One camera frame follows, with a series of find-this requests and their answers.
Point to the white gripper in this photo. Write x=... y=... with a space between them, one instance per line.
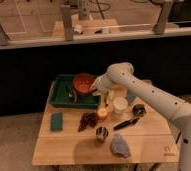
x=102 y=84

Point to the red bowl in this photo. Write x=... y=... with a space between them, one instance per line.
x=82 y=83

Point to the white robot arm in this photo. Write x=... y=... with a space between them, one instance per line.
x=176 y=110

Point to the dark utensil in tray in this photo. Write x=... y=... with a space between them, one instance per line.
x=72 y=93

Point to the green plastic tray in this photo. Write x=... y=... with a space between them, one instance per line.
x=60 y=98

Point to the white cup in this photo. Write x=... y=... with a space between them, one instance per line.
x=120 y=104

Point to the orange fruit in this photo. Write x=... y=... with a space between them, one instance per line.
x=102 y=113

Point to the blue small item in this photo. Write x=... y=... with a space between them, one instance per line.
x=130 y=97

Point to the dark grape bunch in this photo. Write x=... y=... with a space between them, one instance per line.
x=88 y=119

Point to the dark round tin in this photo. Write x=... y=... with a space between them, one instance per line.
x=139 y=110

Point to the black striped cup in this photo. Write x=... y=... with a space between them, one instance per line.
x=101 y=133

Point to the wooden table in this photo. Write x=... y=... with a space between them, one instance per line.
x=150 y=140

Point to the green sponge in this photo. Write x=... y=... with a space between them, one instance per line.
x=56 y=122

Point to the wooden bench in background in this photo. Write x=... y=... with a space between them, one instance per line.
x=89 y=27

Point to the grey cloth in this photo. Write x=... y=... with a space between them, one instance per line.
x=119 y=147

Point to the grey metal post right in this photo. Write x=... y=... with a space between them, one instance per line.
x=166 y=6

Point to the grey metal post middle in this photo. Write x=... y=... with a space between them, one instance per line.
x=67 y=22

